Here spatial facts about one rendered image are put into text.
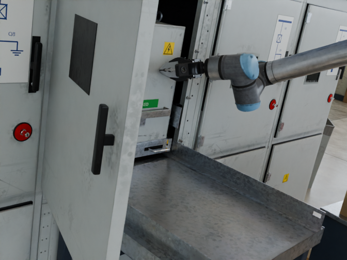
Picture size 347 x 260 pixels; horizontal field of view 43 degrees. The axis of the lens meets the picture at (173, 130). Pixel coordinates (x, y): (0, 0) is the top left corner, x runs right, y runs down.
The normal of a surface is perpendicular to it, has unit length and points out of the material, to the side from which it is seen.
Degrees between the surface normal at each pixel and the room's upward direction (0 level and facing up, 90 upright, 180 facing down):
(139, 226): 90
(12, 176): 90
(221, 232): 0
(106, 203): 90
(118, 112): 90
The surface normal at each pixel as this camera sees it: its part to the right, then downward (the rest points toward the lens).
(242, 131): 0.71, 0.32
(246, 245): 0.17, -0.94
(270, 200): -0.69, 0.10
